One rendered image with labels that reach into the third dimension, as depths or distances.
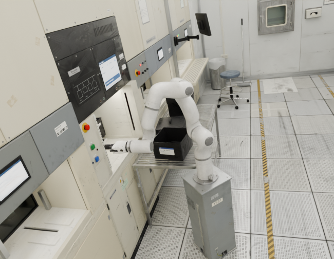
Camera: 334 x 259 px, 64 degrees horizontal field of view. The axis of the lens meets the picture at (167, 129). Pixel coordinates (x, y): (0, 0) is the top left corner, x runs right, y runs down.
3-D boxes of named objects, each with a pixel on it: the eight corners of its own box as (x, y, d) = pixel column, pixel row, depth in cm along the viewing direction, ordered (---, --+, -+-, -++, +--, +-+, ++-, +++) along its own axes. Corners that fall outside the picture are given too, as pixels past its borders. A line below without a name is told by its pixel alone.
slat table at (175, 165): (208, 233, 250) (199, 166, 216) (149, 227, 268) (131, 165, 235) (221, 155, 359) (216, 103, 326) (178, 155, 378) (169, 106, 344)
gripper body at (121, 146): (128, 155, 171) (112, 155, 175) (133, 147, 180) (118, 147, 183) (125, 145, 168) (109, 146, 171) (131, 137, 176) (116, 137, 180)
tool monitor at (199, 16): (211, 43, 337) (209, 13, 321) (171, 49, 354) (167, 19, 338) (215, 37, 371) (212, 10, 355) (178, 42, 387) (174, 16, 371)
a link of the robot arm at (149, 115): (152, 103, 176) (140, 145, 184) (143, 105, 161) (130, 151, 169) (164, 107, 174) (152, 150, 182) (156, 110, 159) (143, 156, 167)
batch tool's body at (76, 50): (135, 270, 229) (53, 33, 143) (45, 256, 258) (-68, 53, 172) (163, 198, 303) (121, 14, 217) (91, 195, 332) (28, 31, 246)
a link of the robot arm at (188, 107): (199, 148, 185) (188, 140, 198) (213, 139, 187) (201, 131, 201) (172, 86, 160) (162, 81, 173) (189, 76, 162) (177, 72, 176)
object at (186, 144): (154, 158, 239) (150, 142, 231) (166, 142, 261) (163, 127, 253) (183, 161, 227) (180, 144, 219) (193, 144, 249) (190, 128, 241)
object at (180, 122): (184, 136, 265) (183, 125, 259) (155, 139, 271) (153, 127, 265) (187, 123, 291) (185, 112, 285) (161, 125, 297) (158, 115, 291)
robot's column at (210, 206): (238, 247, 231) (232, 177, 197) (211, 265, 220) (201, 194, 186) (217, 227, 253) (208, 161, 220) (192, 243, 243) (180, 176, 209)
